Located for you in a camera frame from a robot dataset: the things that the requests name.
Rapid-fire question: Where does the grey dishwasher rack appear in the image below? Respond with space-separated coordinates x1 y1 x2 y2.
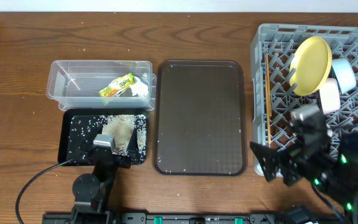
250 24 358 158

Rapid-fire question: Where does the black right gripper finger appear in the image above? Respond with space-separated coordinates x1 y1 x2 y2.
261 162 282 182
250 142 280 168

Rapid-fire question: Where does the light blue bowl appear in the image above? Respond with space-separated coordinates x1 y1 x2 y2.
332 58 356 94

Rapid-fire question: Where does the wooden chopstick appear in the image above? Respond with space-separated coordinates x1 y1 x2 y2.
266 67 272 146
265 53 271 147

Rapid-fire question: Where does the clear plastic bin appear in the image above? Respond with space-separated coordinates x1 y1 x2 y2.
47 60 157 111

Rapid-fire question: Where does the white napkin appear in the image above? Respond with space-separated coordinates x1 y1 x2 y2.
129 77 149 97

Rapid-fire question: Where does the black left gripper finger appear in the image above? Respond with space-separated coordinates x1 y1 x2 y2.
127 128 139 156
80 139 97 156

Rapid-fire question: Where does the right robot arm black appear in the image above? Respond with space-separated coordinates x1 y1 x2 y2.
250 133 358 223

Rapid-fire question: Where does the small cream cup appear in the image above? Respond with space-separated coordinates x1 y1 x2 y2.
327 126 333 137

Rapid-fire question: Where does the yellow plate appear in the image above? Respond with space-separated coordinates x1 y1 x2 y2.
290 36 332 96

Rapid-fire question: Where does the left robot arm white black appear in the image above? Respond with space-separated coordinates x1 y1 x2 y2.
66 129 140 224

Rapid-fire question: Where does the green snack wrapper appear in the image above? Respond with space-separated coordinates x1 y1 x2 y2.
99 73 135 97

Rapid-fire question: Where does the dark brown serving tray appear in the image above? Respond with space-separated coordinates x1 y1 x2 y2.
153 60 247 177

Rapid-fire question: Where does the black tray with rice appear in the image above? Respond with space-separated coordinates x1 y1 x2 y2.
57 108 148 165

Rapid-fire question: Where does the pink bowl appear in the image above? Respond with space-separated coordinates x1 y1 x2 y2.
319 78 341 114

